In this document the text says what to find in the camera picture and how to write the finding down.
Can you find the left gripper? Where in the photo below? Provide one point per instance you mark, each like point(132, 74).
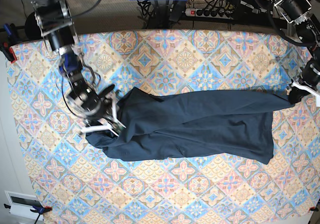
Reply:
point(305, 83)

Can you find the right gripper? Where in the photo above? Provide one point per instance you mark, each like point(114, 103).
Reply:
point(98, 108)

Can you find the dark navy t-shirt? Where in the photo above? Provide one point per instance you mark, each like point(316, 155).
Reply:
point(193, 124)

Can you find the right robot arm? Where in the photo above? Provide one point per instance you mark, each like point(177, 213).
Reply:
point(56, 24)

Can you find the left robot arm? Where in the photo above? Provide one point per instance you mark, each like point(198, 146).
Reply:
point(306, 26)

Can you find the patterned colourful tablecloth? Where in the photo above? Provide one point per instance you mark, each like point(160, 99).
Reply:
point(82, 185)

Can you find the black round object top-right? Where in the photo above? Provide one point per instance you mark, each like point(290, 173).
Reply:
point(303, 6)

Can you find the black round stool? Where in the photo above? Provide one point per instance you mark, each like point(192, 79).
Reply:
point(31, 28)

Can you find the blue orange clamp bottom-left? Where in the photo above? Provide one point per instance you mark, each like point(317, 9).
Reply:
point(40, 209)

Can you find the orange clamp bottom-right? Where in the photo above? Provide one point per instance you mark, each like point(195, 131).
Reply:
point(314, 209)

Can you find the blue orange clamp top-left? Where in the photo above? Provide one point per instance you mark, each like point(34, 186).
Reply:
point(12, 40)

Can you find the white power strip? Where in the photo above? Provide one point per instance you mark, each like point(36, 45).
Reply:
point(208, 13)

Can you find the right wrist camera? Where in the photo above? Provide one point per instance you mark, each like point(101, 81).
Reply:
point(117, 127)

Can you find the white wall vent panel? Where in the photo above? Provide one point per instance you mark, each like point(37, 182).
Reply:
point(22, 204)

